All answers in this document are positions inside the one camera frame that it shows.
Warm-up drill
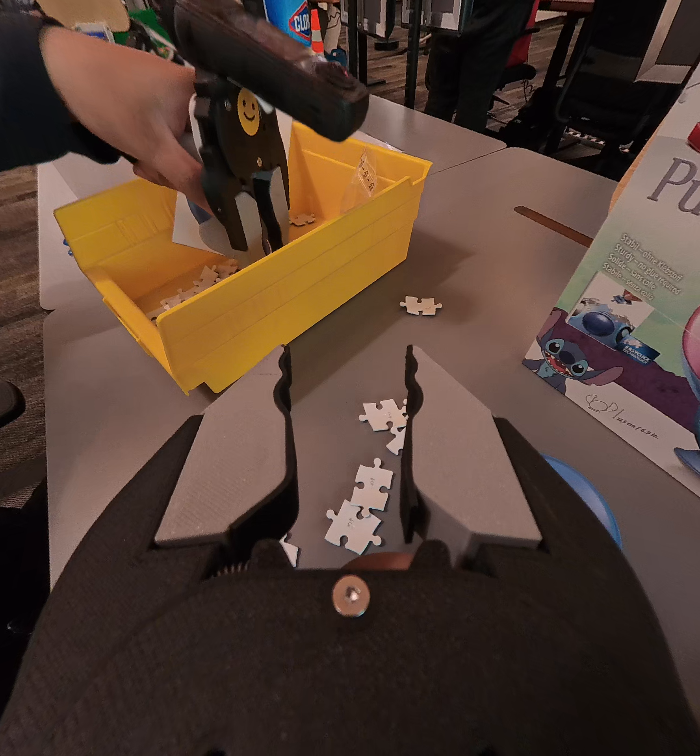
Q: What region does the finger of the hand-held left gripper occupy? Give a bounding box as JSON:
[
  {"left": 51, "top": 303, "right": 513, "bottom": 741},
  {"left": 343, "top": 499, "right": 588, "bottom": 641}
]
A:
[
  {"left": 253, "top": 167, "right": 294, "bottom": 254},
  {"left": 203, "top": 176, "right": 255, "bottom": 255}
]

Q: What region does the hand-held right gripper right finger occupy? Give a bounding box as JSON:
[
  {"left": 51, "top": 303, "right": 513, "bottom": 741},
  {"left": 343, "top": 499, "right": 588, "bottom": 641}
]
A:
[{"left": 402, "top": 345, "right": 544, "bottom": 547}]

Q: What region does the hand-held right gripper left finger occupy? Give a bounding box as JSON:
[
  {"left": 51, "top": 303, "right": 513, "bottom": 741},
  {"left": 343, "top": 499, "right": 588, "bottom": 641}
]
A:
[{"left": 154, "top": 345, "right": 299, "bottom": 547}]

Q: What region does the white card with blue ears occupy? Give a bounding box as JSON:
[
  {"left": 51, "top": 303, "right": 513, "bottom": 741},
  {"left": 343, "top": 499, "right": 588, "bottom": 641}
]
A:
[{"left": 173, "top": 195, "right": 238, "bottom": 259}]

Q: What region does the pile of white puzzle pieces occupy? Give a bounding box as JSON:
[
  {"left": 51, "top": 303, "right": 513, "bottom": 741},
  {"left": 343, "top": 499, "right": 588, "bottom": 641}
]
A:
[{"left": 146, "top": 211, "right": 316, "bottom": 321}]

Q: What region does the yellow plastic bin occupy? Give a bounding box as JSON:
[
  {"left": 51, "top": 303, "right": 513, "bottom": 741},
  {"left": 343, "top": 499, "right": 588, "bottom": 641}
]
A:
[{"left": 53, "top": 121, "right": 433, "bottom": 395}]

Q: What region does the puzzle piece cluster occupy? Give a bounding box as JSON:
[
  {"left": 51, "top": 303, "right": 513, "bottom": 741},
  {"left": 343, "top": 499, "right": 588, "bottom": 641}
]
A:
[{"left": 279, "top": 398, "right": 410, "bottom": 568}]

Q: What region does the person's left forearm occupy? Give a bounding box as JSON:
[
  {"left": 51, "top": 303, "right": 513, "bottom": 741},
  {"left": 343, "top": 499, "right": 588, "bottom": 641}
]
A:
[{"left": 0, "top": 11, "right": 123, "bottom": 178}]

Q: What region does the cartoon printed puzzle box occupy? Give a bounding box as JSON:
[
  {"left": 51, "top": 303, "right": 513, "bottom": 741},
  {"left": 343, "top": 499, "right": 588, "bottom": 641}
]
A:
[{"left": 522, "top": 18, "right": 700, "bottom": 515}]

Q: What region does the person's left hand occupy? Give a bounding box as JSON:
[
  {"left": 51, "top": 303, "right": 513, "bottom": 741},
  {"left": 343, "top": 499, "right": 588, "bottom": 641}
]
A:
[{"left": 43, "top": 26, "right": 214, "bottom": 215}]

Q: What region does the wipes canister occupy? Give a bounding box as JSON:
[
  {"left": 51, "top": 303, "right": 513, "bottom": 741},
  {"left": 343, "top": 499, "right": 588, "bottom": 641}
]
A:
[{"left": 264, "top": 0, "right": 315, "bottom": 48}]

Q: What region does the clear plastic bag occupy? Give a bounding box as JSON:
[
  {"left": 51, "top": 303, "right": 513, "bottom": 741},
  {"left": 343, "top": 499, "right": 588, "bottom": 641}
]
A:
[{"left": 341, "top": 148, "right": 380, "bottom": 216}]

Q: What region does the blue round plastic dish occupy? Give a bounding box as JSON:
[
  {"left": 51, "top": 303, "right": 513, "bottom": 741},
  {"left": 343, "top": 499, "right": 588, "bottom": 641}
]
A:
[{"left": 539, "top": 454, "right": 622, "bottom": 550}]

